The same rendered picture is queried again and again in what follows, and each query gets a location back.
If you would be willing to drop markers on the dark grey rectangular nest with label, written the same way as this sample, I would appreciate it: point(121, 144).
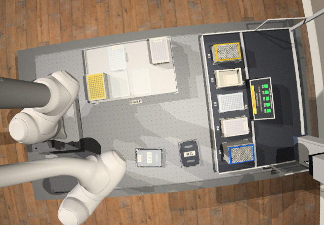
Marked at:
point(189, 153)

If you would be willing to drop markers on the clear plastic lid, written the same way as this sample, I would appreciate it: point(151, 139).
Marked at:
point(141, 81)
point(120, 84)
point(96, 86)

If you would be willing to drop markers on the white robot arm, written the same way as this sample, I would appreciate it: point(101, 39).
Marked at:
point(45, 101)

